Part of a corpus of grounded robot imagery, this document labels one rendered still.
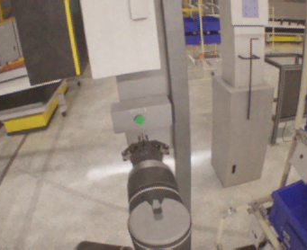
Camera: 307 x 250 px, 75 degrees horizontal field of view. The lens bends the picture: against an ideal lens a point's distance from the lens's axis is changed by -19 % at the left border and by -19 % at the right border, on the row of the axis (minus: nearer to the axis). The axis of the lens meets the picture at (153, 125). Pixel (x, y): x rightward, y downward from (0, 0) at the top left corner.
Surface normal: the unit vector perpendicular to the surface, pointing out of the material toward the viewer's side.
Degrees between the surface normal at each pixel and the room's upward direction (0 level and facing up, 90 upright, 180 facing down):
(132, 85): 90
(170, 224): 0
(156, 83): 90
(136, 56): 90
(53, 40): 90
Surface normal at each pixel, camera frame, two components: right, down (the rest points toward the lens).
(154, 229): -0.11, -0.87
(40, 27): 0.13, 0.47
